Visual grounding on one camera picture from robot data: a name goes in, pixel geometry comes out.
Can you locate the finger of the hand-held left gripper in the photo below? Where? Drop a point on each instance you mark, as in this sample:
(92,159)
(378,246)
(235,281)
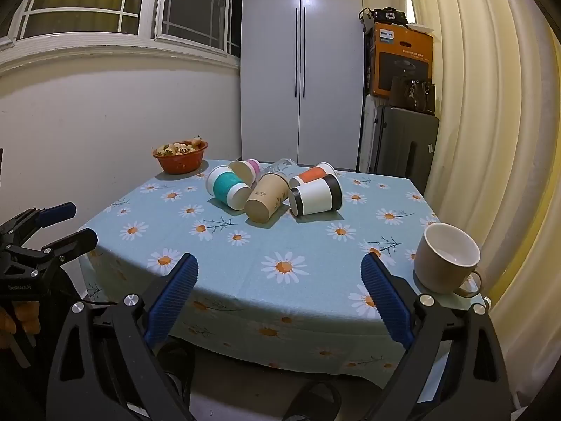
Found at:
(56,213)
(72,244)

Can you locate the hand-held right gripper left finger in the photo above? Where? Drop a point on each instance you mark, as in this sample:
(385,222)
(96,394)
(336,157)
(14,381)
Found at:
(173,300)

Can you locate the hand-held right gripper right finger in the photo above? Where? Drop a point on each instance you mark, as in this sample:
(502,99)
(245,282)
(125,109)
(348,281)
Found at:
(386,302)

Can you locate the teal and white cup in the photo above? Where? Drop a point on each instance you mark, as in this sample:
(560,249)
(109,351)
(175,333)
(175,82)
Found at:
(225,186)

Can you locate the black and white cup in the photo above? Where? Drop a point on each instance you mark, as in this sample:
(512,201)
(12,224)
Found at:
(313,196)

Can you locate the brown paper cup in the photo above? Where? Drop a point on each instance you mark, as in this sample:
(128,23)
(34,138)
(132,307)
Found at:
(265,199)

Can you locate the orange and white cup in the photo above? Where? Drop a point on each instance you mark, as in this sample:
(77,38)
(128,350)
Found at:
(313,174)

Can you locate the pink and cream cup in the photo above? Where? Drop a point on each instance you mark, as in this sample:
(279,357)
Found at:
(246,170)

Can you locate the clear glass cup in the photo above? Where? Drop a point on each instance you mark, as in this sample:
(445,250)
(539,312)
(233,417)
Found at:
(280,167)

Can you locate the person's left hand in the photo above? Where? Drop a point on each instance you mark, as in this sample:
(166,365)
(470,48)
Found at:
(29,322)

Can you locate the beige mug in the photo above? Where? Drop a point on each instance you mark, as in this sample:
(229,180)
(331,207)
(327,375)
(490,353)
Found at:
(438,267)

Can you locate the black slipper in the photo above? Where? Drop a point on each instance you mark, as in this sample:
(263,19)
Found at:
(177,370)
(313,403)

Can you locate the blue daisy tablecloth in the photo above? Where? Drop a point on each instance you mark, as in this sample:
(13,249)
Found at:
(245,280)

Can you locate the red bowl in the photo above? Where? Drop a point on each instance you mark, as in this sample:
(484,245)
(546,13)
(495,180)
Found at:
(179,164)

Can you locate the pile of small snacks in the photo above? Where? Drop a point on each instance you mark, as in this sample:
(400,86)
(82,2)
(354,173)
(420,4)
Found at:
(179,148)

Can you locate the grey suitcase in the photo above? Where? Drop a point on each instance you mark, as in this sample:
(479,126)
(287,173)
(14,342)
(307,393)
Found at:
(405,144)

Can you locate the white folded board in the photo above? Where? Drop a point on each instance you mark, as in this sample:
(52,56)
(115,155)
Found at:
(369,136)

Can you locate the brown handbag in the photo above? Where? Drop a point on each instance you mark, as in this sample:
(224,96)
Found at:
(412,94)

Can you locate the cream curtain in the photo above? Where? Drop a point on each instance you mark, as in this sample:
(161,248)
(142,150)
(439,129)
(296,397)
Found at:
(491,118)

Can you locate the white framed window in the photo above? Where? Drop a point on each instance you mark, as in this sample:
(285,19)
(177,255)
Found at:
(144,8)

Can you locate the orange cardboard box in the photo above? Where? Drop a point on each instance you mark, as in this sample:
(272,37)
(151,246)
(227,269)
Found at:
(401,59)

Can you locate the white wardrobe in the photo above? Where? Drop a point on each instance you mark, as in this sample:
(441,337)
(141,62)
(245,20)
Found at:
(302,65)

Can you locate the black camera bag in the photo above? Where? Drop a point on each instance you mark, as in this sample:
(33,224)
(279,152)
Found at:
(385,14)

